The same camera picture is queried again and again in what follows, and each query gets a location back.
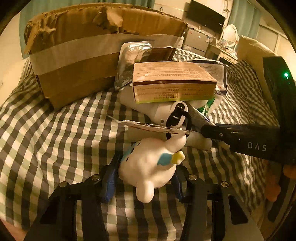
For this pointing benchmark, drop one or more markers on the white oval vanity mirror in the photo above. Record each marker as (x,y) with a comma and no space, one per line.
(230,34)

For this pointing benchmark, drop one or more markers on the grey small fridge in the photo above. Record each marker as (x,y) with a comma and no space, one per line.
(196,40)

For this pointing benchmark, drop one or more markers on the brown cardboard box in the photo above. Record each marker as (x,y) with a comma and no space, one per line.
(76,69)

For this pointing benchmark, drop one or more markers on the beige pillow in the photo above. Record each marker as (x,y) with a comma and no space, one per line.
(251,55)

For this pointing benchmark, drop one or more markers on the white printed plastic pouch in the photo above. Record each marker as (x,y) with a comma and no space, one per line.
(215,69)

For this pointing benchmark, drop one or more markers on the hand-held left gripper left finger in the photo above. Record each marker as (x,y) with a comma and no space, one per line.
(111,183)

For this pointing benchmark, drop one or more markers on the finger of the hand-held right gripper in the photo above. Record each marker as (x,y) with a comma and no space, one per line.
(212,131)

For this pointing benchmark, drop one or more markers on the white dressing table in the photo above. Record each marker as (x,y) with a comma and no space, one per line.
(219,52)

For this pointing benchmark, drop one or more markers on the black wall television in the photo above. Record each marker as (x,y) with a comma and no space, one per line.
(205,16)

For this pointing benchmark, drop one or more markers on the dark brown sachet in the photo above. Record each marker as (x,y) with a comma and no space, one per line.
(159,54)

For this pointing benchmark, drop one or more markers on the green white packet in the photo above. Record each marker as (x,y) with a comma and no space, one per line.
(208,106)

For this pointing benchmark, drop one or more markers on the white plush toy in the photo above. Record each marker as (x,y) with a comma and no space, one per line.
(148,166)

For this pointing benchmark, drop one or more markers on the person's right hand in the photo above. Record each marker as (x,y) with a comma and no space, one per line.
(272,187)

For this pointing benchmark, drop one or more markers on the foil blister pack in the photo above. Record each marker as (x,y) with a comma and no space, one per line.
(126,67)

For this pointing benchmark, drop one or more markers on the narrow teal curtain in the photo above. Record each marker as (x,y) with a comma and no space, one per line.
(245,14)

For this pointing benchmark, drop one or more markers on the printed card packet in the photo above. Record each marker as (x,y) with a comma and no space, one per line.
(148,126)

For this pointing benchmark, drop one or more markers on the beige brown medicine box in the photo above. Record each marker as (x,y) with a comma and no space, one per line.
(171,74)

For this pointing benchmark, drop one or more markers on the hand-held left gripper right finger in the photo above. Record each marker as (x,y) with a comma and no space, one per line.
(180,190)

